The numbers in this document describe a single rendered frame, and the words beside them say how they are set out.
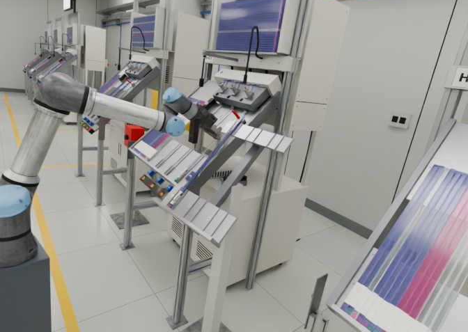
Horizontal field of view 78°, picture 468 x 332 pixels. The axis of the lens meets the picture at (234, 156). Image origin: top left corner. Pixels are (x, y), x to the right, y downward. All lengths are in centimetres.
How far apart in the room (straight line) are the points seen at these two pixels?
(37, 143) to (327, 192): 259
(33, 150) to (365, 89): 254
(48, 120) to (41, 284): 57
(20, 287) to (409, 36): 287
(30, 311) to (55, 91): 77
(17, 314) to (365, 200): 258
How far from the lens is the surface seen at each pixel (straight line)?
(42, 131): 122
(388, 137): 281
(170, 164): 154
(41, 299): 133
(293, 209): 197
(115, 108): 108
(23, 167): 126
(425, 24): 285
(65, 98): 106
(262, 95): 151
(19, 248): 122
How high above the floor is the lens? 124
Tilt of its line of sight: 15 degrees down
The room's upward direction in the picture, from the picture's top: 9 degrees clockwise
